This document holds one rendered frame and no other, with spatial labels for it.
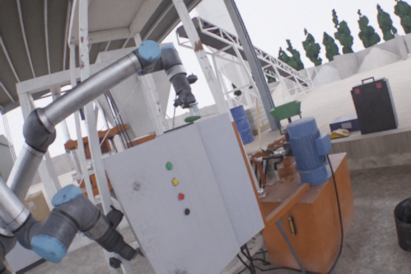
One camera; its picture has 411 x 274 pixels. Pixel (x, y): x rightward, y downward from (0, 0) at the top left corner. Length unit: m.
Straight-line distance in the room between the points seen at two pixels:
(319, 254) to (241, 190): 0.81
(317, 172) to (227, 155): 0.76
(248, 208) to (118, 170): 0.64
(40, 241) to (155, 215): 0.37
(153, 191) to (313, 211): 0.97
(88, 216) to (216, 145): 0.59
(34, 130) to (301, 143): 1.42
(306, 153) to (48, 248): 1.41
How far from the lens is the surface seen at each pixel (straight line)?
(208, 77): 1.71
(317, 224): 1.50
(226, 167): 1.01
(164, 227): 0.79
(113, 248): 0.76
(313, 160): 1.55
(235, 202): 1.05
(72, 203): 0.65
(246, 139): 5.34
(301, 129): 1.49
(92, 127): 1.26
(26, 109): 3.84
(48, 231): 0.62
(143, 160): 0.74
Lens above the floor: 1.27
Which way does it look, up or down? 1 degrees down
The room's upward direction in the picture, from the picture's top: 19 degrees counter-clockwise
